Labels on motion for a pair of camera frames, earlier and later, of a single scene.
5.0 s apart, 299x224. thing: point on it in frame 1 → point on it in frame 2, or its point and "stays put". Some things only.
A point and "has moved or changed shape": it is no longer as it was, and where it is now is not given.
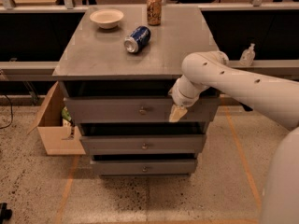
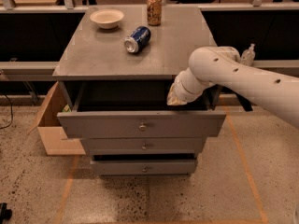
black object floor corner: (5, 213) stays put
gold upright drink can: (154, 8) stays put
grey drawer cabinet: (116, 70) stays put
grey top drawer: (136, 110) has moved or changed shape
